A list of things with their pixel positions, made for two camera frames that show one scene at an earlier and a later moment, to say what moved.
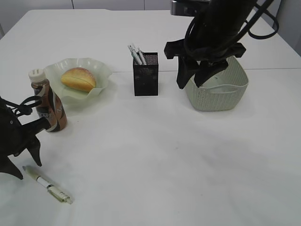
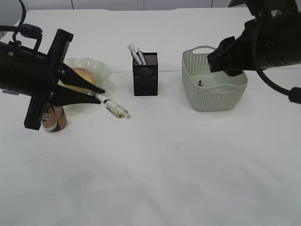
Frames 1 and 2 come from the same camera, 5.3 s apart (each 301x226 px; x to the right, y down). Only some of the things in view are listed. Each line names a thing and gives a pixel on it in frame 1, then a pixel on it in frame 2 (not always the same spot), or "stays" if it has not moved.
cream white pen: (53, 189) -> (112, 107)
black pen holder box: (146, 76) stays
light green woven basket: (222, 90) stays
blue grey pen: (135, 55) stays
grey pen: (143, 60) stays
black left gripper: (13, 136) -> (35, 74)
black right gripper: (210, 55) -> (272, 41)
